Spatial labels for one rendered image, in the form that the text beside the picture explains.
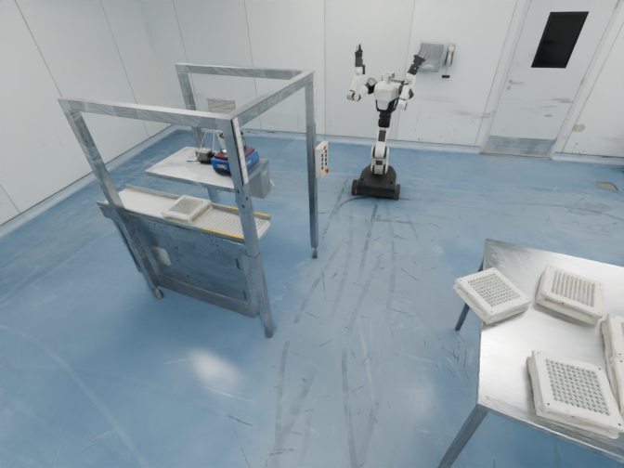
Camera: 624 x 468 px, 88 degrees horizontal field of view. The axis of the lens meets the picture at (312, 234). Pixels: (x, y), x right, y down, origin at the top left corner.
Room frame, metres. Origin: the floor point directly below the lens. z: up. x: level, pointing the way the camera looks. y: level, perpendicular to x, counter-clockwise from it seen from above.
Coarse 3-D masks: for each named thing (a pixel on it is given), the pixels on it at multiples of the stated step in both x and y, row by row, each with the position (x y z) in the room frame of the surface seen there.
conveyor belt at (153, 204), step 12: (120, 192) 2.27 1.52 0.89; (132, 192) 2.27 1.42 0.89; (132, 204) 2.08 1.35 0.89; (144, 204) 2.08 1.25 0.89; (156, 204) 2.07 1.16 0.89; (168, 204) 2.07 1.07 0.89; (204, 216) 1.89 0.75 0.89; (216, 216) 1.88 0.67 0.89; (228, 216) 1.88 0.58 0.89; (216, 228) 1.74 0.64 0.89; (228, 228) 1.73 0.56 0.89; (240, 228) 1.73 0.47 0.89; (264, 228) 1.74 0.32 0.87
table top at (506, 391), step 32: (512, 256) 1.37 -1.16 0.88; (544, 256) 1.36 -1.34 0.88; (608, 288) 1.11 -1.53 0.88; (480, 320) 0.95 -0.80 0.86; (512, 320) 0.93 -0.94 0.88; (544, 320) 0.92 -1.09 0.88; (576, 320) 0.92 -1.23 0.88; (480, 352) 0.77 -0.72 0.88; (512, 352) 0.77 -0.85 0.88; (576, 352) 0.76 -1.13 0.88; (480, 384) 0.63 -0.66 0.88; (512, 384) 0.63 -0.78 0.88; (512, 416) 0.51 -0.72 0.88; (608, 448) 0.39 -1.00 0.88
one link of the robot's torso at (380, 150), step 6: (378, 120) 3.75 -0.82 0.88; (390, 126) 3.64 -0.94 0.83; (378, 132) 3.62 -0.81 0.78; (384, 132) 3.64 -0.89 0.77; (378, 138) 3.62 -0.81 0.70; (384, 138) 3.60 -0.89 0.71; (378, 144) 3.54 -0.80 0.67; (384, 144) 3.52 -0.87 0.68; (372, 150) 3.51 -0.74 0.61; (378, 150) 3.48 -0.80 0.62; (384, 150) 3.46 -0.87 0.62; (378, 156) 3.48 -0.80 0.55; (384, 156) 3.46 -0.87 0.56
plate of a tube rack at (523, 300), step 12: (468, 276) 1.16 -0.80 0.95; (480, 276) 1.16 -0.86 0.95; (492, 276) 1.15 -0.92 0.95; (468, 288) 1.08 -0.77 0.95; (516, 288) 1.07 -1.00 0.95; (480, 300) 1.00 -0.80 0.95; (516, 300) 0.99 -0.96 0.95; (528, 300) 0.99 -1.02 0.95; (492, 312) 0.93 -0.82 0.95; (504, 312) 0.94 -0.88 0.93
